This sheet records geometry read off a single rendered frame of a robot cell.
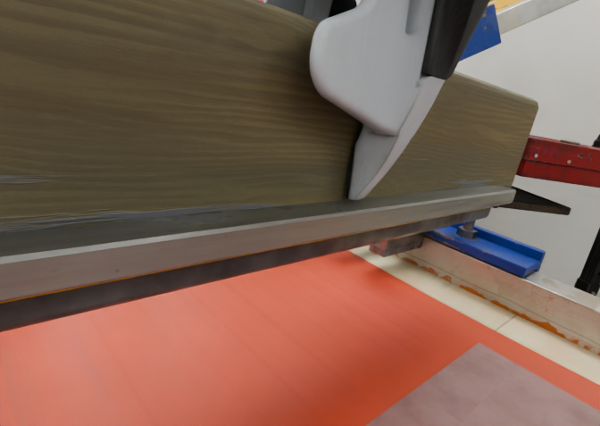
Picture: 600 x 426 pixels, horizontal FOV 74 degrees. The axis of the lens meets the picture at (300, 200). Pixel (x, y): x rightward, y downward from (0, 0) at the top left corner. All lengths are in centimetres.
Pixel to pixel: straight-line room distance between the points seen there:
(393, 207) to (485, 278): 26
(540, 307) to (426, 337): 13
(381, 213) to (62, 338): 20
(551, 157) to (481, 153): 81
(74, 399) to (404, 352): 21
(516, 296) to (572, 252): 180
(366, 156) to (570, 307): 29
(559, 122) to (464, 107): 197
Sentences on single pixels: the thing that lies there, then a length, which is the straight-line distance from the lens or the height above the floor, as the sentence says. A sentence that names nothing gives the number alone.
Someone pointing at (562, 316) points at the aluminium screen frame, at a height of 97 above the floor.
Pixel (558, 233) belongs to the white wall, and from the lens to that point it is 222.
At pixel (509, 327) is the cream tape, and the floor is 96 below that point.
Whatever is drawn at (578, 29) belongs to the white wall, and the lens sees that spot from 227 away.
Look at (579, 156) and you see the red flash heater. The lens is 114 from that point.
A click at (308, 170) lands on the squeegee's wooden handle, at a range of 15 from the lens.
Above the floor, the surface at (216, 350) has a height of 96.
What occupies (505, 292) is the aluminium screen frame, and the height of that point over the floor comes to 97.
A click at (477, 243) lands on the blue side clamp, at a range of 45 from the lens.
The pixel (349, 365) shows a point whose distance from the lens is 28.
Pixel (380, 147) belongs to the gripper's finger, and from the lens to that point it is 16.
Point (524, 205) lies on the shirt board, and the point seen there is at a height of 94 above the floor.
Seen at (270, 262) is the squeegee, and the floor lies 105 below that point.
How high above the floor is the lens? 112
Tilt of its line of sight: 16 degrees down
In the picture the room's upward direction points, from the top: 10 degrees clockwise
